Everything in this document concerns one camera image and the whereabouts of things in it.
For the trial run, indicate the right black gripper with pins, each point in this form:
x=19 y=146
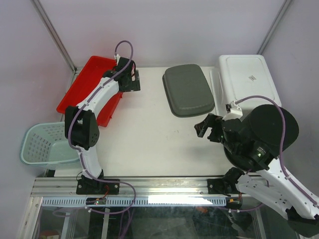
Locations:
x=211 y=121

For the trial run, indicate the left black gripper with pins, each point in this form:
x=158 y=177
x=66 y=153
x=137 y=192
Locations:
x=134 y=84

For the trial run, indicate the red plastic tray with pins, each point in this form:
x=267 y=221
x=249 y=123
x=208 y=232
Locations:
x=85 y=83

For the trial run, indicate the dark grey plastic tub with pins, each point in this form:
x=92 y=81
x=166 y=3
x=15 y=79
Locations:
x=187 y=90

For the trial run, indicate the black ribbed bucket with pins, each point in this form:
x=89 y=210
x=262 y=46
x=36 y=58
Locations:
x=261 y=137

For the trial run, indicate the large white plastic container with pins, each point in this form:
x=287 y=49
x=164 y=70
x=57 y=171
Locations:
x=235 y=77

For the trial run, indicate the light blue perforated basket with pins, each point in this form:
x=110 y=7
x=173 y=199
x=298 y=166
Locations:
x=45 y=145

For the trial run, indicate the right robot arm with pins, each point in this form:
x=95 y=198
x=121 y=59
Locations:
x=279 y=190

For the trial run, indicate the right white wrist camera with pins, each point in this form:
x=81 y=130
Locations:
x=234 y=111

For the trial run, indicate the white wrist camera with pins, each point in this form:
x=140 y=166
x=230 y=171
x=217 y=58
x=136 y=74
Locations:
x=234 y=111
x=117 y=58

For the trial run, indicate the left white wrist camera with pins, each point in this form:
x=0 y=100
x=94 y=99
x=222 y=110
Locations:
x=117 y=58

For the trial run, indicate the left aluminium frame post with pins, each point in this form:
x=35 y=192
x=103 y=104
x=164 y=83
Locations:
x=53 y=33

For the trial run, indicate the aluminium frame post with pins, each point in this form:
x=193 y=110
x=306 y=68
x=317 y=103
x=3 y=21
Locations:
x=53 y=33
x=274 y=26

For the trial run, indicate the white slotted cable duct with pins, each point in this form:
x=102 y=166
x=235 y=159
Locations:
x=149 y=201

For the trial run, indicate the aluminium mounting rail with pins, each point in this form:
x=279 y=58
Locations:
x=144 y=186

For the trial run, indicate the right aluminium frame post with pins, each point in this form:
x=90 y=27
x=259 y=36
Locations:
x=274 y=26

